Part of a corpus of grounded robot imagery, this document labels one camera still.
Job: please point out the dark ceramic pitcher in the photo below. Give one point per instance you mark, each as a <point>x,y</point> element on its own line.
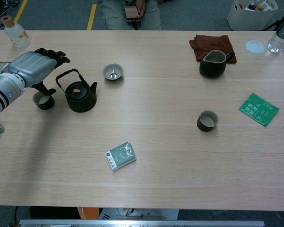
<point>211,69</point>

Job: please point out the seated person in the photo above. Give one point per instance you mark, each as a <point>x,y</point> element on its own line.
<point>116,16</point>

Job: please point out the flat green tea sachet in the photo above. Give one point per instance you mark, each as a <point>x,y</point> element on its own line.
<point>259,110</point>

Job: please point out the phone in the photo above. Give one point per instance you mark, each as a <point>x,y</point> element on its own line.
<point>132,13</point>

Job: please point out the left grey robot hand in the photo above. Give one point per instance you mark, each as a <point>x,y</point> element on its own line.
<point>33,65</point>

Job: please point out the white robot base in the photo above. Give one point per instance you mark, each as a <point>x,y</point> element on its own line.
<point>137,212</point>

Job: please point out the plastic bottle with green label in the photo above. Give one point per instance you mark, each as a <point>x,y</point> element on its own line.
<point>280,37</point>

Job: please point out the black teapot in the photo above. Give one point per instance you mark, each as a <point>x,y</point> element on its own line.
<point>81,101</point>

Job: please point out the white storage bin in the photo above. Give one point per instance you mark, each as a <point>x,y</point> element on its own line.
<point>248,20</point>

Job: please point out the white round lid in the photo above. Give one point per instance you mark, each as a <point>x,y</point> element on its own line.
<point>255,46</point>

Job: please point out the brown cloth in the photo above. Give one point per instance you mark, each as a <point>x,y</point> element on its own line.
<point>210,43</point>

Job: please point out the small dark ceramic teacup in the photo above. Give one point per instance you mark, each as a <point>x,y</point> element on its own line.
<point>207,125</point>
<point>46,105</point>

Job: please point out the small green tea box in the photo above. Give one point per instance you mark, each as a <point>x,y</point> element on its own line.
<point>120,156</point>

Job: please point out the clear bottle with cork cap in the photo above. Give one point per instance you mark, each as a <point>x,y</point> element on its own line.
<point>17,36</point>

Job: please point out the wide grey tea bowl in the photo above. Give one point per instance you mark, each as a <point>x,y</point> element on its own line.
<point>109,72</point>

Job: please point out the aluminium rail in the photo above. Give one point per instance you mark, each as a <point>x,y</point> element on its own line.
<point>142,223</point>

